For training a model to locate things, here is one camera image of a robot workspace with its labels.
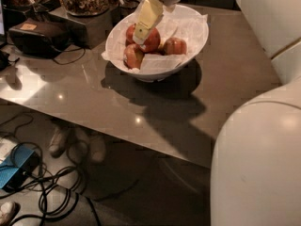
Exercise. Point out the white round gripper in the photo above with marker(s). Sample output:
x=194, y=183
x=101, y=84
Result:
x=150, y=12

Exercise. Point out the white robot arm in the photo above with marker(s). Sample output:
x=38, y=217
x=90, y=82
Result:
x=256, y=166

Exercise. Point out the left beige shoe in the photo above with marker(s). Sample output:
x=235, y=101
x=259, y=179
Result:
x=58, y=141

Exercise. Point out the large red top apple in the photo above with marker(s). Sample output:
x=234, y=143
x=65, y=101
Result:
x=152, y=42

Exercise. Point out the right beige shoe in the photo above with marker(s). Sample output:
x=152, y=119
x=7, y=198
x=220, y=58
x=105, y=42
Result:
x=97, y=148

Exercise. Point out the beige shoe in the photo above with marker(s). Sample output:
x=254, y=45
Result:
x=58, y=141
x=97, y=148

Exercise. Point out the white bowl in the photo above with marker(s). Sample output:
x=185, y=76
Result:
x=194, y=32

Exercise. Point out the dark cup with scoop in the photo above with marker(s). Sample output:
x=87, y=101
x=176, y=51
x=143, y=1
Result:
x=127, y=5

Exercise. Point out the red apple right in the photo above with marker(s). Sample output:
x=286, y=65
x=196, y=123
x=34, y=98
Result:
x=175, y=46

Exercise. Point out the white paper liner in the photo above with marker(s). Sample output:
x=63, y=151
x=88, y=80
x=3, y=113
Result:
x=185, y=25

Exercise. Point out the red apple back left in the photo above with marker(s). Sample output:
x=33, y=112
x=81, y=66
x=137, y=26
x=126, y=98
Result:
x=129, y=33

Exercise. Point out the blue box on floor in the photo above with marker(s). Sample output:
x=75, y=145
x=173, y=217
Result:
x=17, y=166

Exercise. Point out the white shoe at corner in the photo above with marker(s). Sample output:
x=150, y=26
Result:
x=7, y=211

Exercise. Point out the dark grey box stand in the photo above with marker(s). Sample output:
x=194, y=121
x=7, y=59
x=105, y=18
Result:
x=87, y=32

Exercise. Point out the red-yellow apple front left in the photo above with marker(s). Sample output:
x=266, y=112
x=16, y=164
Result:
x=133, y=56

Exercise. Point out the black VR headset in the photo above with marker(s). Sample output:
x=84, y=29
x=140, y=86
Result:
x=40, y=39

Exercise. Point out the yellowish apple middle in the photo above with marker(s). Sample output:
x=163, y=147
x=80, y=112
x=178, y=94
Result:
x=160, y=49

